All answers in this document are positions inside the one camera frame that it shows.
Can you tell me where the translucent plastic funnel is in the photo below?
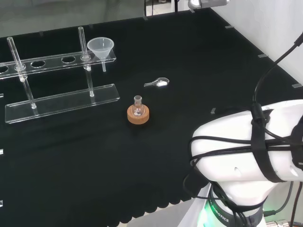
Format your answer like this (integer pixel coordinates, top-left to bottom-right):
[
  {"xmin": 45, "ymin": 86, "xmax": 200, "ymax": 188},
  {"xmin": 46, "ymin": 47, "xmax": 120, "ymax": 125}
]
[{"xmin": 87, "ymin": 38, "xmax": 115, "ymax": 73}]

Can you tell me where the clear glass weighing funnel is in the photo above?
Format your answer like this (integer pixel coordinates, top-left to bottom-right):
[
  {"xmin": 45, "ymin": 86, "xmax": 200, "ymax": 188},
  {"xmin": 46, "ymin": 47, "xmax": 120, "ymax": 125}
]
[{"xmin": 143, "ymin": 77, "xmax": 170, "ymax": 88}]

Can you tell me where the clear acrylic funnel stand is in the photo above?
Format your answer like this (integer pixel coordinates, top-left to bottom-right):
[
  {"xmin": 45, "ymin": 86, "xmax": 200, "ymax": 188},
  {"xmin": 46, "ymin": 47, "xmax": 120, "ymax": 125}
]
[{"xmin": 0, "ymin": 26, "xmax": 121, "ymax": 125}]

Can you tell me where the small round-bottom glass flask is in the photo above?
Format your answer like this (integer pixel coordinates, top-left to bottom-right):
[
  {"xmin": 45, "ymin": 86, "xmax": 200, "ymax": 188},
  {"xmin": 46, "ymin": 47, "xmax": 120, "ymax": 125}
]
[{"xmin": 132, "ymin": 95, "xmax": 145, "ymax": 117}]

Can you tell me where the black bench cloth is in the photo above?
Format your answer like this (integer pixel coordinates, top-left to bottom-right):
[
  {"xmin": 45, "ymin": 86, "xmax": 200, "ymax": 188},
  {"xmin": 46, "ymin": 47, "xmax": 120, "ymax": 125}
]
[{"xmin": 0, "ymin": 7, "xmax": 303, "ymax": 224}]

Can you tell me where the brown cork ring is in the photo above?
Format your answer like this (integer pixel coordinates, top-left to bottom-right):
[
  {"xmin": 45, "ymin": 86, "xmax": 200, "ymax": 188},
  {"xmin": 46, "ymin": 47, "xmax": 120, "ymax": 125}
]
[{"xmin": 127, "ymin": 105, "xmax": 151, "ymax": 125}]

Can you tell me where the black cable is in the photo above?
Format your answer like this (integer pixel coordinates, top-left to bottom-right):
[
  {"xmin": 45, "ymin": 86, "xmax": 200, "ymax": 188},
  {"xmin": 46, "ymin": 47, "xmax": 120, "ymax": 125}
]
[{"xmin": 251, "ymin": 32, "xmax": 303, "ymax": 123}]

